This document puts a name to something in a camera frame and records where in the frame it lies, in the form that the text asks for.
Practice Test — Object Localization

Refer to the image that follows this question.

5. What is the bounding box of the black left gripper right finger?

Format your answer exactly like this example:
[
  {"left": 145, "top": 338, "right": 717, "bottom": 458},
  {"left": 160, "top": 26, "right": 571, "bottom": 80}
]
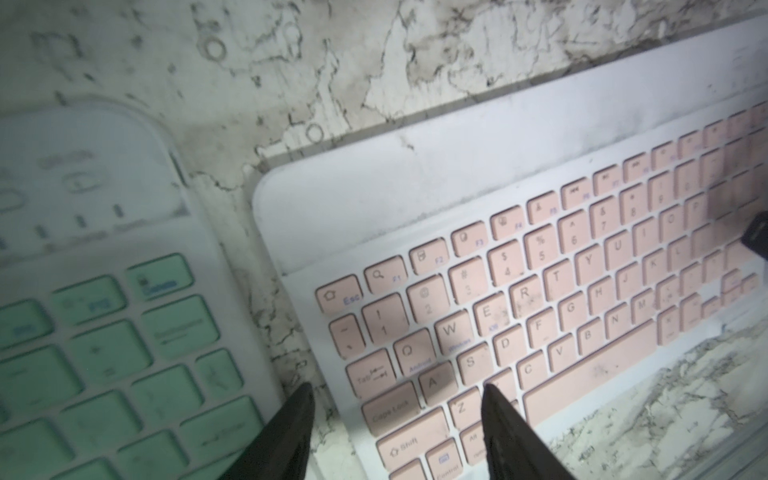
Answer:
[{"left": 481, "top": 383, "right": 575, "bottom": 480}]

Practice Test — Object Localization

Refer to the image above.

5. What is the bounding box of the pink keyboard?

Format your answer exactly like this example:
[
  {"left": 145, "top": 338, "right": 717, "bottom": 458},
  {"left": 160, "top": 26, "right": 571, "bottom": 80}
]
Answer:
[{"left": 252, "top": 16, "right": 767, "bottom": 479}]

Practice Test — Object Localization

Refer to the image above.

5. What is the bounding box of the green keyboard front left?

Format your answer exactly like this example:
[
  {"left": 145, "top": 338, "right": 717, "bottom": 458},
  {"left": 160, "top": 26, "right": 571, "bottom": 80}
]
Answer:
[{"left": 1, "top": 104, "right": 283, "bottom": 479}]

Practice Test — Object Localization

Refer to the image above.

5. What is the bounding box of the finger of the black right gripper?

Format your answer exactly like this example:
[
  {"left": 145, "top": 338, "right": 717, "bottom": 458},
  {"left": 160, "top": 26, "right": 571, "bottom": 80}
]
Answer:
[{"left": 740, "top": 211, "right": 768, "bottom": 261}]

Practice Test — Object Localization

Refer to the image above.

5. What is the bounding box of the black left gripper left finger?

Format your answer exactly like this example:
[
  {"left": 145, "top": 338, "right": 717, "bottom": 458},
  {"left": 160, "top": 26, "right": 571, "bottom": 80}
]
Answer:
[{"left": 219, "top": 382, "right": 315, "bottom": 480}]

